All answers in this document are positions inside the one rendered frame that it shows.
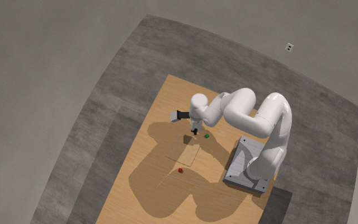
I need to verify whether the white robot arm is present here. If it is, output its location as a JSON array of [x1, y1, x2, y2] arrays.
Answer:
[[171, 88, 292, 180]]

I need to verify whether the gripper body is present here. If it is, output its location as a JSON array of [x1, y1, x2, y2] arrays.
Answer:
[[191, 119, 202, 131]]

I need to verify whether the tan mat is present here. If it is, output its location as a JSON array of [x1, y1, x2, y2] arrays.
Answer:
[[165, 133, 201, 167]]

